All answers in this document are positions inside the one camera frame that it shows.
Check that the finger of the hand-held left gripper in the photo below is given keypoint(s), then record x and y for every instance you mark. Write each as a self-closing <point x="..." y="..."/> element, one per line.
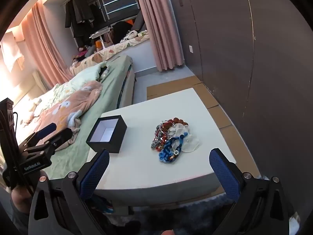
<point x="46" y="129"/>
<point x="61" y="137"/>

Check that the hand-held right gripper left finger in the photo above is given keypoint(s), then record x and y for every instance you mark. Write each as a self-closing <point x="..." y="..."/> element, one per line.
<point x="95" y="173"/>

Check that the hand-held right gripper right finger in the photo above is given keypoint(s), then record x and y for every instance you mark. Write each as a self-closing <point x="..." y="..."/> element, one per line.
<point x="225" y="173"/>

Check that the black jewelry box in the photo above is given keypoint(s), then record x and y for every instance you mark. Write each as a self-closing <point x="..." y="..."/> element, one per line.
<point x="106" y="134"/>

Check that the white sheer scrunchie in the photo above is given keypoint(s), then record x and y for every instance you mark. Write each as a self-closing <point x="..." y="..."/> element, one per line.
<point x="189" y="139"/>

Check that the person's left hand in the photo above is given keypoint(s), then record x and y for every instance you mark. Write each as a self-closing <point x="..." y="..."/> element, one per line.
<point x="22" y="200"/>

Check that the orange floral blanket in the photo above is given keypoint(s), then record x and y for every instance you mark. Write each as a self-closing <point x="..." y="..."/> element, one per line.
<point x="66" y="107"/>

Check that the bed with green sheet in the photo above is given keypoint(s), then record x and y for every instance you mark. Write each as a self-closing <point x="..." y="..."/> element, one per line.
<point x="97" y="112"/>

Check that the white radiator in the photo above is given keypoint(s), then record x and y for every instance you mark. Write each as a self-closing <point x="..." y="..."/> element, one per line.
<point x="41" y="79"/>

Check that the light green quilt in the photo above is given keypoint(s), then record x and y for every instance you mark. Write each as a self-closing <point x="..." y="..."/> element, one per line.
<point x="80" y="78"/>

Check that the pink curtain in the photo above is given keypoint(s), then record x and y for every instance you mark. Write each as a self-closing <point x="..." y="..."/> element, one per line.
<point x="159" y="29"/>
<point x="46" y="46"/>

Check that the white hanging cloth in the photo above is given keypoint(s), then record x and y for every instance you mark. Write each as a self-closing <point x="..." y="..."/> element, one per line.
<point x="11" y="53"/>

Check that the floral comforter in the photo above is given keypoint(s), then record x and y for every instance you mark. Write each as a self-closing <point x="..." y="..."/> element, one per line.
<point x="97" y="56"/>

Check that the orange box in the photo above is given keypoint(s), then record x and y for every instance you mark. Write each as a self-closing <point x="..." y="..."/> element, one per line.
<point x="98" y="44"/>

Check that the flat brown cardboard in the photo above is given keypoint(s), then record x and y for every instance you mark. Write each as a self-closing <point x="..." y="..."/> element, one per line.
<point x="171" y="85"/>

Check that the white small rack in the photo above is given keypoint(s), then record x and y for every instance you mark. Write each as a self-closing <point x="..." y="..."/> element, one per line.
<point x="100" y="35"/>

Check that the hanging dark clothes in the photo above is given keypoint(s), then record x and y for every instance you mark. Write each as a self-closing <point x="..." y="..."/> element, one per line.
<point x="78" y="14"/>

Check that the dark brown wardrobe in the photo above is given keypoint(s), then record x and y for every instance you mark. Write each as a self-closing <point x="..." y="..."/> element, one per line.
<point x="244" y="53"/>

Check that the black bag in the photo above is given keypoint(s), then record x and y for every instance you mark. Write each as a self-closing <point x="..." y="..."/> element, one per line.
<point x="122" y="31"/>

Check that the window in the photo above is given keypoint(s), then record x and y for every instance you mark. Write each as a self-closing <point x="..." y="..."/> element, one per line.
<point x="117" y="0"/>

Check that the white wall switch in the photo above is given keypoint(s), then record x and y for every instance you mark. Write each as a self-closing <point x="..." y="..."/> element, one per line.
<point x="191" y="49"/>

